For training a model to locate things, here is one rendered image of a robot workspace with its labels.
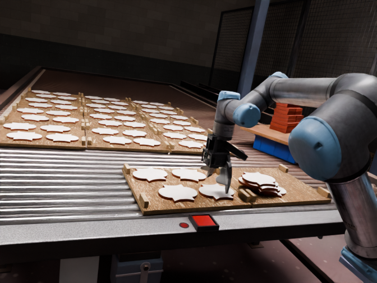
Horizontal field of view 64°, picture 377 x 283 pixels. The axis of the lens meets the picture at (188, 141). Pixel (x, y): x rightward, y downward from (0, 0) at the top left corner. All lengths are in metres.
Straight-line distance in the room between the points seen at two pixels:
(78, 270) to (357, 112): 0.78
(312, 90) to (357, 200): 0.28
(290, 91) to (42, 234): 0.76
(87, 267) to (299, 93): 0.74
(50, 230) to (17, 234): 0.08
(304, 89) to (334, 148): 0.27
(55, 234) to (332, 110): 0.72
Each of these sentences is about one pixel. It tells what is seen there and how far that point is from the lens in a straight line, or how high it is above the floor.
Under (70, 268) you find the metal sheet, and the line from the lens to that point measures 0.94.
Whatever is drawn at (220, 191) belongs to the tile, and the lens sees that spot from 1.16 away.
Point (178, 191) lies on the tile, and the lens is 1.10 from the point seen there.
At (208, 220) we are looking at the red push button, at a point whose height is 0.93.
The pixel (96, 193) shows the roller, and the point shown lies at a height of 0.92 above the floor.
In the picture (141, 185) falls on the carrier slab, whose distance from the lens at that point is 1.13.
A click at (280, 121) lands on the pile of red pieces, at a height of 1.11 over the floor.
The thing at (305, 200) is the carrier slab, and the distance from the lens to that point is 1.33.
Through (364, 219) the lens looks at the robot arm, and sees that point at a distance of 0.79.
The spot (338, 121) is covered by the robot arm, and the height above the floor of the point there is 1.35.
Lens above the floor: 1.41
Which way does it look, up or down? 15 degrees down
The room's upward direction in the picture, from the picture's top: 10 degrees clockwise
